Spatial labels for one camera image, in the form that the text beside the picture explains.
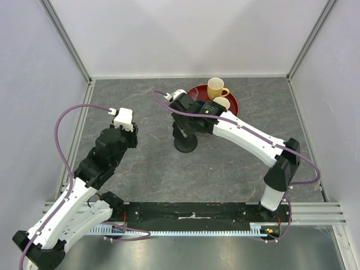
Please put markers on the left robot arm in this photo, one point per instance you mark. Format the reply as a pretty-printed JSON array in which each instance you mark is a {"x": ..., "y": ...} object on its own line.
[{"x": 46, "y": 243}]

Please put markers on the clear glass tumbler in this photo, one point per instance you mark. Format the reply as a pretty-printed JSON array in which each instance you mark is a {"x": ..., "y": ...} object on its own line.
[{"x": 193, "y": 93}]

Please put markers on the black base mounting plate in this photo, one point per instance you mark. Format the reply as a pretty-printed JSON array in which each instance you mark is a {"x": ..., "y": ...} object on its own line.
[{"x": 199, "y": 216}]

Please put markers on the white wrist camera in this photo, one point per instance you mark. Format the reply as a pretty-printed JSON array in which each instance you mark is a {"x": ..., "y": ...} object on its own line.
[
  {"x": 122, "y": 118},
  {"x": 173, "y": 96}
]

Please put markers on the yellow mug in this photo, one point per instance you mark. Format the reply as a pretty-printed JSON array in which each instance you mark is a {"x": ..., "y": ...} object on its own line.
[{"x": 216, "y": 88}]

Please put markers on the black phone stand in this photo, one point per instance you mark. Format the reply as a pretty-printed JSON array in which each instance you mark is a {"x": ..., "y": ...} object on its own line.
[{"x": 182, "y": 143}]

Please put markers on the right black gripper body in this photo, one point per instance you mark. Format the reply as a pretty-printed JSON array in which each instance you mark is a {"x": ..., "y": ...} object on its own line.
[{"x": 183, "y": 119}]

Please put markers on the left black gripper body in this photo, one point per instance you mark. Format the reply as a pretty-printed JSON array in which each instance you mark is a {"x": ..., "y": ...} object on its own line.
[{"x": 130, "y": 138}]

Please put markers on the green mug white interior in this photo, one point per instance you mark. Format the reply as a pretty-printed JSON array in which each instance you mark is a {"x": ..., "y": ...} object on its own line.
[{"x": 222, "y": 103}]

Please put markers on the slotted cable duct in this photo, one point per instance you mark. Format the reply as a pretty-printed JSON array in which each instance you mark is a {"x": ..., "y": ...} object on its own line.
[{"x": 108, "y": 230}]

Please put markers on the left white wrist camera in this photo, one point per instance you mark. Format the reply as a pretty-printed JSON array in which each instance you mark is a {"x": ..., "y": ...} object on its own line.
[{"x": 122, "y": 118}]

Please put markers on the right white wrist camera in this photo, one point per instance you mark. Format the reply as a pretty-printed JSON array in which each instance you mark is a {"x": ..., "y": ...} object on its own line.
[{"x": 173, "y": 96}]

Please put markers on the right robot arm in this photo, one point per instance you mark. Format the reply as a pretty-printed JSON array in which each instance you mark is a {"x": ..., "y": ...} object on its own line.
[{"x": 214, "y": 117}]

